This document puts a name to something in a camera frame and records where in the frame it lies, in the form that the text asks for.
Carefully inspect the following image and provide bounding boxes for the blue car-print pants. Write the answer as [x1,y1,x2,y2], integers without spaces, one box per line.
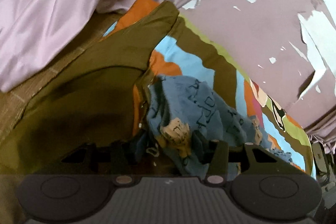
[135,75,293,179]

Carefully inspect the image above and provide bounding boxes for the colourful patterned bed sheet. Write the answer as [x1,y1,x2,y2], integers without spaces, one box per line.
[1,0,315,175]

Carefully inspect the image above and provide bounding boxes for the pink satin right curtain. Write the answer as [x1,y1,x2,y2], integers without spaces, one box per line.
[304,107,335,154]

